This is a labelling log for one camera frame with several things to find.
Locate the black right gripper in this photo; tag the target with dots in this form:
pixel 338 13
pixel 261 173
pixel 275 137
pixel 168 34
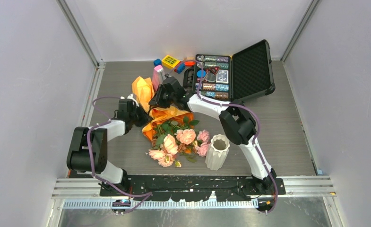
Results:
pixel 155 101

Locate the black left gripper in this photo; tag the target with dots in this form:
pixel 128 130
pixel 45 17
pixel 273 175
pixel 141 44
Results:
pixel 145 117

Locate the orange flower bouquet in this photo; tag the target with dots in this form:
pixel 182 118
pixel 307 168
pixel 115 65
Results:
pixel 171 131

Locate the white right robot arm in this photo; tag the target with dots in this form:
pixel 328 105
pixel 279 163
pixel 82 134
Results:
pixel 240 125

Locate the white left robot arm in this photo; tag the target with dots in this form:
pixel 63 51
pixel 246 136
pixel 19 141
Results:
pixel 88 151

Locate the white ribbed vase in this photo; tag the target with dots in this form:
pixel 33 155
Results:
pixel 217 152

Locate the pink metronome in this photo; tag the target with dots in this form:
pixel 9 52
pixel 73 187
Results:
pixel 158 77

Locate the blue toy block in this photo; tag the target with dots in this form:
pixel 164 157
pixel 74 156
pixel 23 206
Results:
pixel 157 62

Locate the yellow toy block house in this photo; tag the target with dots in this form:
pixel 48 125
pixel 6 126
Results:
pixel 174 64

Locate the orange toy piece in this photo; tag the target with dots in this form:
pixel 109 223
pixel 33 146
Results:
pixel 189 61

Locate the blue round poker chip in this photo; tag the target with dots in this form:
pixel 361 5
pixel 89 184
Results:
pixel 201 73

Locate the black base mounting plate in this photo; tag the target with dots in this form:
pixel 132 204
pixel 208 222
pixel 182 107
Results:
pixel 193 187

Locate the black open poker case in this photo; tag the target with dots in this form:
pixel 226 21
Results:
pixel 243 75

